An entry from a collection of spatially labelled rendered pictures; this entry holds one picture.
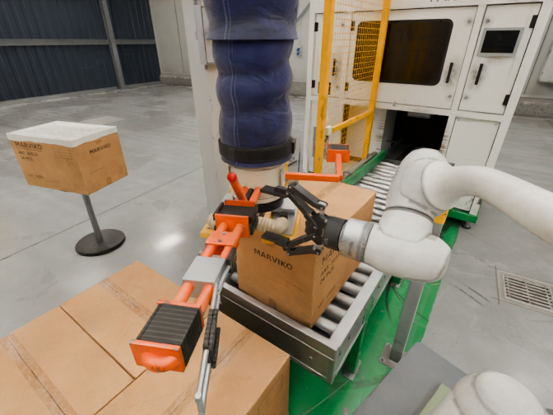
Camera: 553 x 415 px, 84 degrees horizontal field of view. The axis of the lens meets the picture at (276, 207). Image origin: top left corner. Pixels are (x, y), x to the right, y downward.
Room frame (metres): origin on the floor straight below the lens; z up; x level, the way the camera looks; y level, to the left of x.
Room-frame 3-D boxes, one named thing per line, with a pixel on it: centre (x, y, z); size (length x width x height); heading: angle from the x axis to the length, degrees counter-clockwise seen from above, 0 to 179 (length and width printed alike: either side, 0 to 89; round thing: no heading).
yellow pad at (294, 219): (0.89, -0.03, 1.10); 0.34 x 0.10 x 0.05; 171
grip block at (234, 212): (0.66, 0.10, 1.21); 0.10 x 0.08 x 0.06; 81
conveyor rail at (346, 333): (1.70, -0.88, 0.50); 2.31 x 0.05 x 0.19; 145
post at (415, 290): (1.11, -0.68, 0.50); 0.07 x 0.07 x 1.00; 55
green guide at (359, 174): (2.33, -0.60, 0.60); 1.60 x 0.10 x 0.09; 145
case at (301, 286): (1.22, -0.15, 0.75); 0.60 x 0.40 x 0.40; 144
